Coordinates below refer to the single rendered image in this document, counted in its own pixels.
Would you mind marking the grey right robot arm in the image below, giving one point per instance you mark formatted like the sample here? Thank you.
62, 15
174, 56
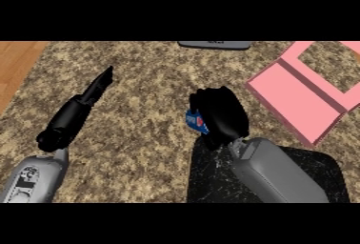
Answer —
275, 173

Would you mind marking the blue can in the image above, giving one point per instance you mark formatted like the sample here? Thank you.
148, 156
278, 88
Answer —
195, 122

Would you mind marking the grey flat appliance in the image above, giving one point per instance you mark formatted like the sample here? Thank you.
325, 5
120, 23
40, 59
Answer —
214, 44

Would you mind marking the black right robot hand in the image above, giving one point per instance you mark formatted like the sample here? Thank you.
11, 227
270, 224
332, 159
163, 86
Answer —
225, 114

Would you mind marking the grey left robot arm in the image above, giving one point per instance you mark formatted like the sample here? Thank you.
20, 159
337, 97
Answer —
31, 178

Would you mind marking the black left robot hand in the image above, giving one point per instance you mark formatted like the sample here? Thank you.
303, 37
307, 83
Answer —
70, 117

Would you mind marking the pink cardboard box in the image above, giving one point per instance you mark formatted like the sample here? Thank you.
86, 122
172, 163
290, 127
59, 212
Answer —
300, 95

